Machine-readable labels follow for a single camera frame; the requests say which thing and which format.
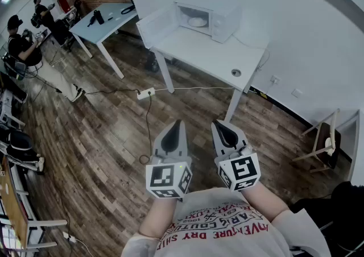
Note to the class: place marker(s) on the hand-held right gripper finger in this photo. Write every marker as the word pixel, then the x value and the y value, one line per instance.
pixel 237 136
pixel 220 140

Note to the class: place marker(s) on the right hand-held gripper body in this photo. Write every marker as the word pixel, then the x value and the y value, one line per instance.
pixel 241 170

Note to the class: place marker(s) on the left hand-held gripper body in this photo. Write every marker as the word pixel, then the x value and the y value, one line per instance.
pixel 167 177

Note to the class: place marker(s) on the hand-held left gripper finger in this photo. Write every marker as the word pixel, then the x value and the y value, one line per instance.
pixel 183 142
pixel 166 142

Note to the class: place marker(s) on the white microwave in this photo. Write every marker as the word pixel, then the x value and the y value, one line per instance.
pixel 224 21

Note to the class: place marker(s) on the person's right forearm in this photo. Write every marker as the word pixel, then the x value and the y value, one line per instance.
pixel 264 202

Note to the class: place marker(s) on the person's left forearm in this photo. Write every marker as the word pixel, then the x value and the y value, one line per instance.
pixel 159 216

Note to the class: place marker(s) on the white power strip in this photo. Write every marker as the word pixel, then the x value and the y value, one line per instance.
pixel 145 93

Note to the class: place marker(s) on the white printed t-shirt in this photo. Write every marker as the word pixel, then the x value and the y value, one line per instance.
pixel 227 236

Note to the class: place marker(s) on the wooden chair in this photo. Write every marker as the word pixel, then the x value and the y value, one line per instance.
pixel 327 142

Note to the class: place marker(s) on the black office chair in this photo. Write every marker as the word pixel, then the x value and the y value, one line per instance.
pixel 341 207

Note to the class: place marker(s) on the white plug adapter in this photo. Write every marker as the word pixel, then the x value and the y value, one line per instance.
pixel 69 238

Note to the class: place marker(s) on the pale blue table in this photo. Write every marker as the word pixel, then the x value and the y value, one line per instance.
pixel 113 22

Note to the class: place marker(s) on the black handheld tool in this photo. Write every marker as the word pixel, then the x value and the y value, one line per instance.
pixel 91 21

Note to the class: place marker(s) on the wooden board desk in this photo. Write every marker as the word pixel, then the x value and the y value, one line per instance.
pixel 12 210

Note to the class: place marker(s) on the white wall socket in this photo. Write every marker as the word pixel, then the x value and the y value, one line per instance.
pixel 275 79

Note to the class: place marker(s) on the white wall plate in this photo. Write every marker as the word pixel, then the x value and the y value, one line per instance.
pixel 297 93

